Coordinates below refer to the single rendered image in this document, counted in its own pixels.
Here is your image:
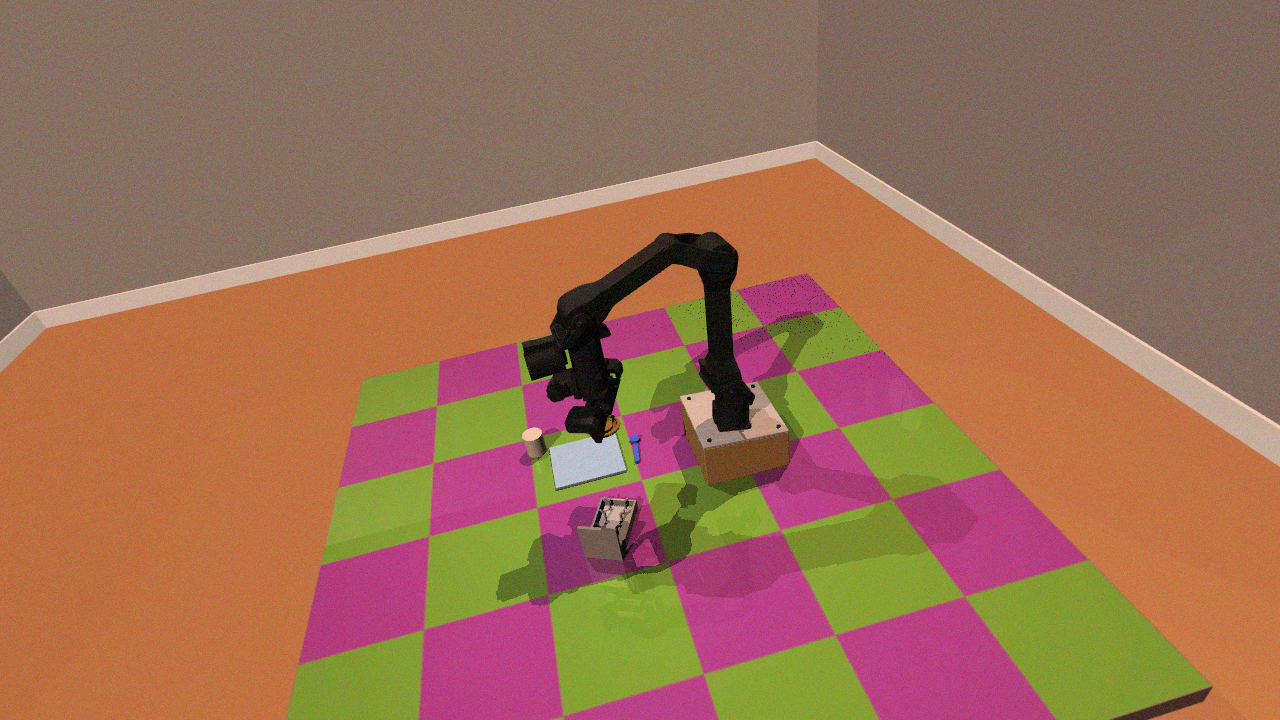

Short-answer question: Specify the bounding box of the tan cylinder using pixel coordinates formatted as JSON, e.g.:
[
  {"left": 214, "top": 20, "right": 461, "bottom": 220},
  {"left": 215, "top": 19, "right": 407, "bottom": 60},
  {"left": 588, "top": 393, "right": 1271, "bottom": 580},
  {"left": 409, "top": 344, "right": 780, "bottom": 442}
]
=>
[{"left": 522, "top": 428, "right": 547, "bottom": 457}]

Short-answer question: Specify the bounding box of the grey square mat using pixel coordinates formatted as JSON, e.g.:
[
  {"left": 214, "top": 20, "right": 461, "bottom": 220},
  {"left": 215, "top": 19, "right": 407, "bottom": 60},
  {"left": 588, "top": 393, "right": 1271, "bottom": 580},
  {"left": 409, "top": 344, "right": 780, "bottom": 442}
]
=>
[{"left": 550, "top": 433, "right": 626, "bottom": 489}]

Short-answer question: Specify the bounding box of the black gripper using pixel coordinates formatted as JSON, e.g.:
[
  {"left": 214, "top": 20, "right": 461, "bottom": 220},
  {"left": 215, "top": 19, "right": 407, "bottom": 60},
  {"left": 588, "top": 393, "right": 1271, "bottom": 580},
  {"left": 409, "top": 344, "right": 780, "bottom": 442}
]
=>
[{"left": 564, "top": 357, "right": 623, "bottom": 443}]

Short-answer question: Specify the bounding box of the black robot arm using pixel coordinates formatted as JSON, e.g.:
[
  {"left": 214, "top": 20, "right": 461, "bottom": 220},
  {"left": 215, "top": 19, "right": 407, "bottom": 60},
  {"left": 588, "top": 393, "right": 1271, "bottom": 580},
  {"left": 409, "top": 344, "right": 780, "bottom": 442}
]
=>
[{"left": 522, "top": 232, "right": 755, "bottom": 432}]

